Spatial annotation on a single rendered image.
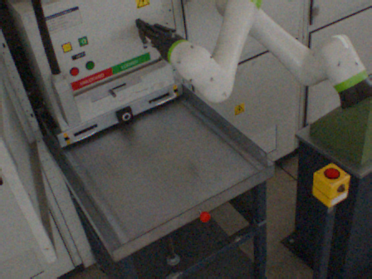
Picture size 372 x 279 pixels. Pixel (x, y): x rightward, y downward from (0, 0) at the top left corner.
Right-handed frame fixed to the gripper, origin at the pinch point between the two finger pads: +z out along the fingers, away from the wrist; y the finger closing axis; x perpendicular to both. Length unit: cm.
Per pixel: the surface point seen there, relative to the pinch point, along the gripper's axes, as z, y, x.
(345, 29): 13, 119, -50
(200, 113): -12.1, 12.5, -38.0
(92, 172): -16, -36, -38
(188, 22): 13.9, 26.1, -13.2
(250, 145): -43, 13, -34
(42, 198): -16, -55, -39
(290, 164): 10, 81, -123
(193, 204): -51, -15, -38
